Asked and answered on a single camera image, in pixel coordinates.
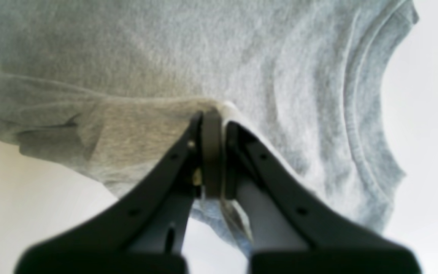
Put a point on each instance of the grey T-shirt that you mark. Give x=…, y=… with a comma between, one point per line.
x=105, y=87

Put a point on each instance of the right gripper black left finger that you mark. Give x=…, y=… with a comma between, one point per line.
x=140, y=234

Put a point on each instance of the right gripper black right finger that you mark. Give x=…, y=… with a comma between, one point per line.
x=293, y=231

